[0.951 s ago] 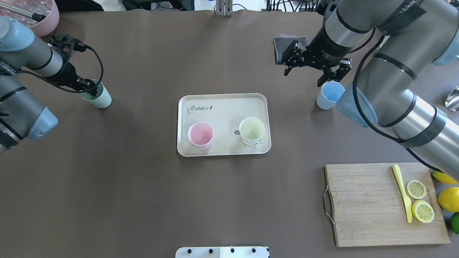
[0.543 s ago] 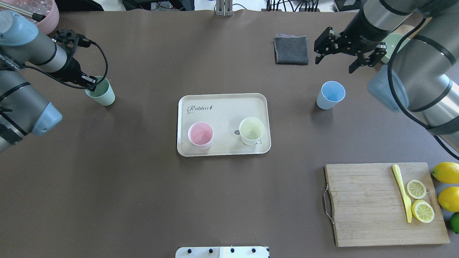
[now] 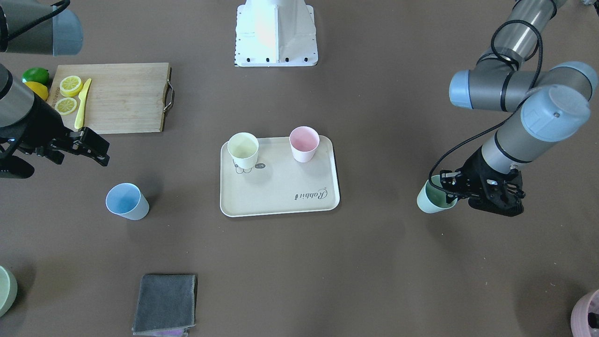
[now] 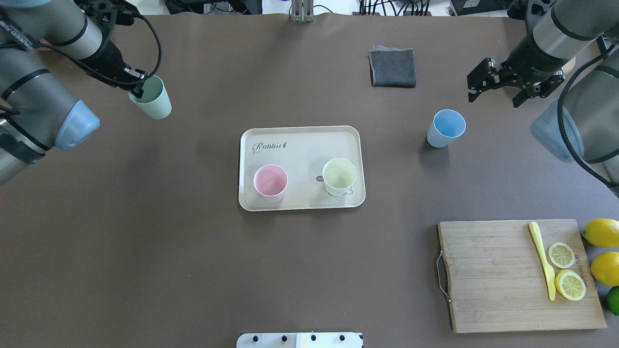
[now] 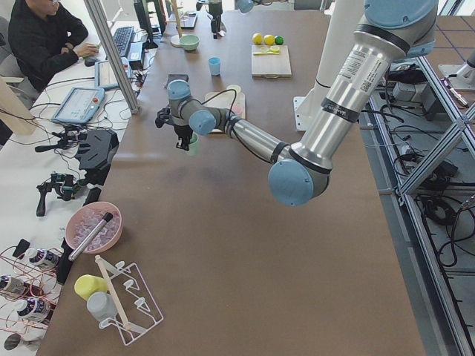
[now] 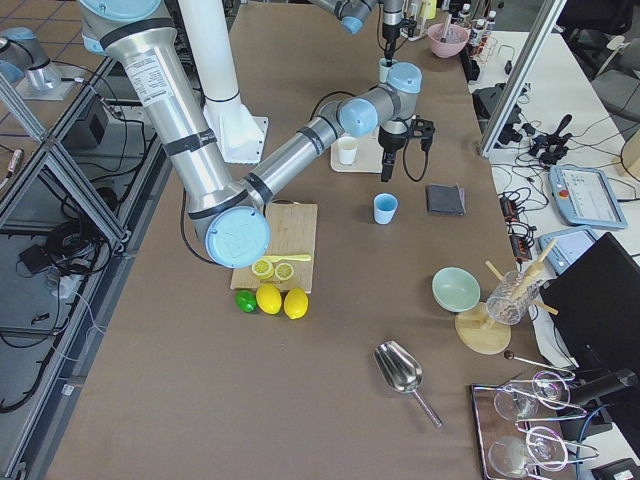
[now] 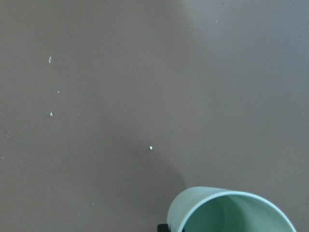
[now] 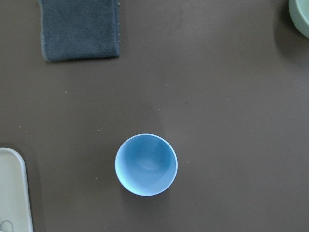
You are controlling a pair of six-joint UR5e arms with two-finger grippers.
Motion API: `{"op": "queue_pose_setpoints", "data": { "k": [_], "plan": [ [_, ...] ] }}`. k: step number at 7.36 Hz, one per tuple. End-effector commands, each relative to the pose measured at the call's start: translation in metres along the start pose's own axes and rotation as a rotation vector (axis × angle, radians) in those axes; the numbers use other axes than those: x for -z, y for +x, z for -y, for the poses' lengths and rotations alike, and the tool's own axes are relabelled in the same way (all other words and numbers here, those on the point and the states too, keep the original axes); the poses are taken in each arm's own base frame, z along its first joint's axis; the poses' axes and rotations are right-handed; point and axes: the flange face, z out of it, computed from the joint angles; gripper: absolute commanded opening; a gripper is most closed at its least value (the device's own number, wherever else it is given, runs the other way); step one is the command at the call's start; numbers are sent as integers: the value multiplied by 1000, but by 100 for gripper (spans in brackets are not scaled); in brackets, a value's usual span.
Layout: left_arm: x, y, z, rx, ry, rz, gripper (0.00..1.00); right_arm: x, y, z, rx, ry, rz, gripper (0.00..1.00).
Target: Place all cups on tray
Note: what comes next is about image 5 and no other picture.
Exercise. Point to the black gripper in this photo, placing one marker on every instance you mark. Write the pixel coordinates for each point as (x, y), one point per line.
(181, 130)

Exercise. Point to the green cup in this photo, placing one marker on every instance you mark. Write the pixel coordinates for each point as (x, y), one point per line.
(193, 145)

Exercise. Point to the pale yellow cup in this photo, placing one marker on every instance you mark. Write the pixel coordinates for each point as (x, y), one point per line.
(236, 88)

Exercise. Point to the pink cup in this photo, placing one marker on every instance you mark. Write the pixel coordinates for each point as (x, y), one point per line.
(238, 109)

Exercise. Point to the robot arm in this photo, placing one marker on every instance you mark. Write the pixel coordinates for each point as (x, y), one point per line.
(363, 39)
(244, 6)

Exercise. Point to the cream rabbit tray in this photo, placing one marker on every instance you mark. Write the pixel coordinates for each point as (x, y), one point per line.
(224, 100)

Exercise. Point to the blue cup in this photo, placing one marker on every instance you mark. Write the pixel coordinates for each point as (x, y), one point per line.
(214, 66)

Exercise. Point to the teach pendant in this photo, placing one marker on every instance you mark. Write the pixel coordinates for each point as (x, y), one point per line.
(104, 76)
(79, 106)

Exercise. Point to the green bowl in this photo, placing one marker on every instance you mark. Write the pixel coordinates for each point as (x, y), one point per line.
(189, 42)

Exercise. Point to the wooden stand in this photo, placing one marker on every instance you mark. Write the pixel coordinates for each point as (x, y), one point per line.
(176, 39)

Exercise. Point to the metal scoop in bowl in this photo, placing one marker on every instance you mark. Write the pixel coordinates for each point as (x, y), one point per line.
(91, 236)

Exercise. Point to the yellow plastic knife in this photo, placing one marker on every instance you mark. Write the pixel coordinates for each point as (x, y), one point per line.
(260, 53)

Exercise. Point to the wooden cutting board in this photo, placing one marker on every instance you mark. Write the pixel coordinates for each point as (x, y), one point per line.
(271, 67)

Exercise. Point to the black keyboard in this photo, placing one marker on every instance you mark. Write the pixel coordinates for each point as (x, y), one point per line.
(122, 39)

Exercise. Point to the lower whole lemon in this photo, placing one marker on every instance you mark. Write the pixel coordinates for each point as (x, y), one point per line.
(257, 38)

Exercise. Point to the whole lemon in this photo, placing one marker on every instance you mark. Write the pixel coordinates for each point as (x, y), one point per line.
(257, 38)
(269, 40)

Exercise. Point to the upper whole lemon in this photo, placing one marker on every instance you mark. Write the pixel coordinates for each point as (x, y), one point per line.
(269, 40)

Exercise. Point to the yellow cup on rack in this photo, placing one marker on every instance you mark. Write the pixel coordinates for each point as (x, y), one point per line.
(87, 284)

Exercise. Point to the seated person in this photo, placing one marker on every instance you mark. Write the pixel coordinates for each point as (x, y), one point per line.
(46, 38)

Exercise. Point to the grey cup on rack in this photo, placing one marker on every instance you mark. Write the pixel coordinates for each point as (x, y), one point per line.
(101, 306)

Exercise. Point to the aluminium frame post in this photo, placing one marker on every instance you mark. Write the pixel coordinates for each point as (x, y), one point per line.
(99, 20)

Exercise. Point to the white wire cup rack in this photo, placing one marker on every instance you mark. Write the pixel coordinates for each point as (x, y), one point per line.
(137, 310)

